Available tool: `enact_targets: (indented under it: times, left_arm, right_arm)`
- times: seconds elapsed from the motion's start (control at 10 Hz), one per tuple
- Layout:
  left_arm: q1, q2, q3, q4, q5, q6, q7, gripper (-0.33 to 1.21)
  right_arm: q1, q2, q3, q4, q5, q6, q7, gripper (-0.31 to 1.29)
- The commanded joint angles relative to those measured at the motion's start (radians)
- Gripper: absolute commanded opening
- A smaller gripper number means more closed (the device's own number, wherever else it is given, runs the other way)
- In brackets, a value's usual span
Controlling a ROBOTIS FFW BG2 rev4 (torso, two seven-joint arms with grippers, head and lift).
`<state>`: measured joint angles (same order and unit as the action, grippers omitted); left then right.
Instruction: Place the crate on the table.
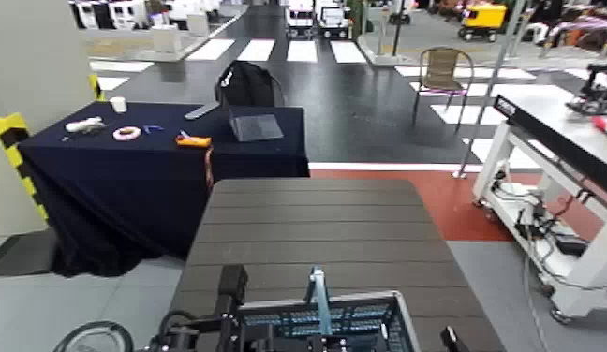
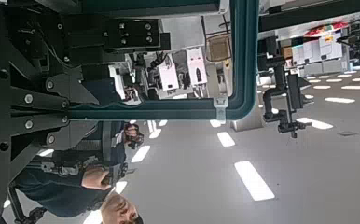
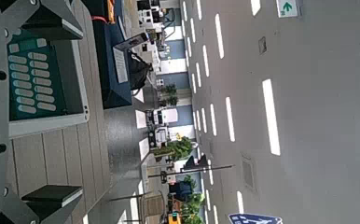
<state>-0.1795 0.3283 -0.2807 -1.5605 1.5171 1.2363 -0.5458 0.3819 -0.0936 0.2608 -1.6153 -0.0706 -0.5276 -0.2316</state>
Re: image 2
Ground black bracket with screws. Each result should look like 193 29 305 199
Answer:
63 15 172 64

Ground white kiosk robot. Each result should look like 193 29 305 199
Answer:
186 46 209 87
107 63 127 101
157 55 180 91

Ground blue crate with grey rim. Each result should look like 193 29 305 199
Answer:
69 0 260 123

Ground white handle clip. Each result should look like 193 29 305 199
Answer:
213 97 229 125

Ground tan wicker chair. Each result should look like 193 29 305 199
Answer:
205 33 233 63

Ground black articulated device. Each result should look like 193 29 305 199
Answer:
256 35 313 139

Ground red and green colourful object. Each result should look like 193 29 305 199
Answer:
303 21 350 38

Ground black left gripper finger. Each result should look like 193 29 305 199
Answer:
10 65 102 110

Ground person in dark blue clothes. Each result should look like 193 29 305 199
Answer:
8 77 145 224

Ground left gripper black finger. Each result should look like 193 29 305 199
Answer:
10 114 99 149

